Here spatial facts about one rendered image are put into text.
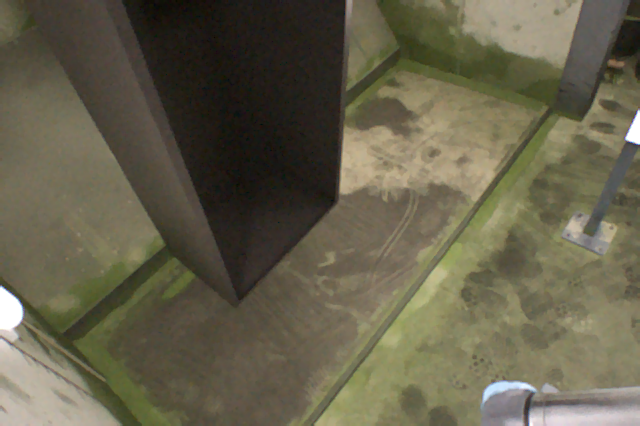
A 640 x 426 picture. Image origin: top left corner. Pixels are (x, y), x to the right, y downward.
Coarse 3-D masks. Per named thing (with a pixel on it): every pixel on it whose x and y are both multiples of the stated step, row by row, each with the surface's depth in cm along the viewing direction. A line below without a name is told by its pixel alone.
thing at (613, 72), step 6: (612, 60) 281; (606, 66) 281; (612, 66) 279; (618, 66) 277; (606, 72) 282; (612, 72) 281; (618, 72) 279; (606, 78) 283; (612, 78) 281; (618, 78) 280
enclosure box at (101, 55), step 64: (64, 0) 70; (128, 0) 100; (192, 0) 114; (256, 0) 132; (320, 0) 116; (64, 64) 94; (128, 64) 70; (192, 64) 126; (256, 64) 149; (320, 64) 134; (128, 128) 94; (192, 128) 141; (256, 128) 170; (320, 128) 157; (192, 192) 101; (256, 192) 186; (320, 192) 187; (192, 256) 144; (256, 256) 170
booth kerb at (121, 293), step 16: (400, 48) 314; (384, 64) 307; (368, 80) 300; (352, 96) 294; (160, 256) 223; (144, 272) 219; (112, 288) 208; (128, 288) 215; (96, 304) 204; (112, 304) 212; (80, 320) 201; (96, 320) 208; (80, 336) 204
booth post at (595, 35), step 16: (592, 0) 216; (608, 0) 211; (624, 0) 208; (592, 16) 221; (608, 16) 216; (576, 32) 231; (592, 32) 226; (608, 32) 221; (576, 48) 236; (592, 48) 231; (608, 48) 228; (576, 64) 242; (592, 64) 236; (576, 80) 247; (592, 80) 242; (560, 96) 260; (576, 96) 253; (592, 96) 254; (560, 112) 267; (576, 112) 260
